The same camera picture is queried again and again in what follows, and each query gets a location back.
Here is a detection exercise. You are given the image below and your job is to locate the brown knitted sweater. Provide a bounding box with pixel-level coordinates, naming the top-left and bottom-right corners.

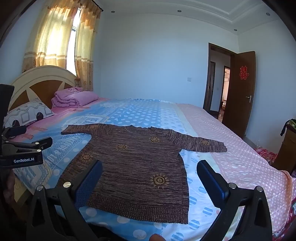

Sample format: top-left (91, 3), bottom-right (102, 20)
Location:
top-left (58, 124), bottom-right (227, 224)

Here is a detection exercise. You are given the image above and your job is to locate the patterned white pillow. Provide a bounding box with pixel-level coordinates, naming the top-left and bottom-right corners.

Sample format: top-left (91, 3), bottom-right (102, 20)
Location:
top-left (4, 100), bottom-right (54, 128)

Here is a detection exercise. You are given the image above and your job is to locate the blue polka dot blanket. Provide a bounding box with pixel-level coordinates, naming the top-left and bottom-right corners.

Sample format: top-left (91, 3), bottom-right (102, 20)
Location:
top-left (15, 99), bottom-right (227, 240)

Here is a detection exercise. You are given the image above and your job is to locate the cream wooden headboard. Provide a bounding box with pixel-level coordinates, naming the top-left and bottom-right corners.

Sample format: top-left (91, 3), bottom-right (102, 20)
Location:
top-left (9, 65), bottom-right (80, 110)

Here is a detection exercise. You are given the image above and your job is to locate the pink dotted bed sheet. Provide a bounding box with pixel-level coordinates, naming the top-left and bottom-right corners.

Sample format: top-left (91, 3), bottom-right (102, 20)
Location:
top-left (178, 104), bottom-right (295, 233)

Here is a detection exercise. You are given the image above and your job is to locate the folded pink quilt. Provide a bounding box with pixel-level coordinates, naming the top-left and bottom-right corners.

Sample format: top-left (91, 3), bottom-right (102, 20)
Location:
top-left (51, 87), bottom-right (99, 108)

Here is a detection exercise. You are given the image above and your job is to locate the red object on floor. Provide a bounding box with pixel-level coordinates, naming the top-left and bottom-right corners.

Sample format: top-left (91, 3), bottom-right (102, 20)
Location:
top-left (255, 147), bottom-right (278, 165)

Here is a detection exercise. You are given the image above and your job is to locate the wooden bedside cabinet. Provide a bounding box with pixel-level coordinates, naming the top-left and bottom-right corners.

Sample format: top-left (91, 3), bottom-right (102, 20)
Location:
top-left (272, 118), bottom-right (296, 174)

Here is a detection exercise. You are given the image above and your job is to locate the yellow curtain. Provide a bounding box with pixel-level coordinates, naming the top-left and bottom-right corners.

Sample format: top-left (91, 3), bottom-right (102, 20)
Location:
top-left (22, 1), bottom-right (102, 91)

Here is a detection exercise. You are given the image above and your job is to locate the brown wooden door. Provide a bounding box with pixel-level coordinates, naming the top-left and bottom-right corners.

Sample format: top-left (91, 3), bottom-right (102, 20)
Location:
top-left (222, 51), bottom-right (256, 138)

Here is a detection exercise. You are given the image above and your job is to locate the black curtain rod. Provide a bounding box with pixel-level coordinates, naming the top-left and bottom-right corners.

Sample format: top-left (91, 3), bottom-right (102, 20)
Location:
top-left (92, 0), bottom-right (103, 12)

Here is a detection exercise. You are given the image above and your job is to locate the red paper door decoration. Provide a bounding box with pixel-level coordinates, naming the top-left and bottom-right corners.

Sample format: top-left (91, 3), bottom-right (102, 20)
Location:
top-left (239, 66), bottom-right (249, 80)

